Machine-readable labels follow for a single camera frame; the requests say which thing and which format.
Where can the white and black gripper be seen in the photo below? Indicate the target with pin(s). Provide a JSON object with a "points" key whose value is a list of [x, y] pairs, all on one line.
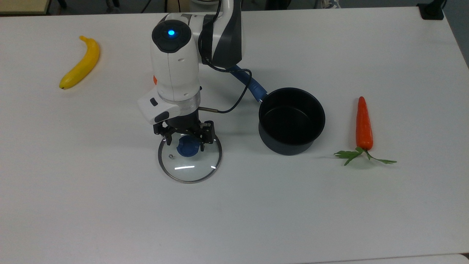
{"points": [[157, 108]]}

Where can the glass lid with blue knob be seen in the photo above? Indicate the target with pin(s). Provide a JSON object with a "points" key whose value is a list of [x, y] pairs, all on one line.
{"points": [[192, 172]]}

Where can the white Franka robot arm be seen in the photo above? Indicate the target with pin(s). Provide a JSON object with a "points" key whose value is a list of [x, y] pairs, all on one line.
{"points": [[174, 66]]}

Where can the yellow plastic banana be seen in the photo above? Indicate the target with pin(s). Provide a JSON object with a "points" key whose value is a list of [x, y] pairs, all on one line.
{"points": [[86, 60]]}

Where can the orange plastic carrot with leaves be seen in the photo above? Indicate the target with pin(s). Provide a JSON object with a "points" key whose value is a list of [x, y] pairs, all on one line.
{"points": [[364, 126]]}

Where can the wooden panel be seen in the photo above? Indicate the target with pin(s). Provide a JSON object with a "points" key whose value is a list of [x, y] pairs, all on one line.
{"points": [[22, 5]]}

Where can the black table clamp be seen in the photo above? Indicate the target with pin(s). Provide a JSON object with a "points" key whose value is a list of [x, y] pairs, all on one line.
{"points": [[431, 11]]}

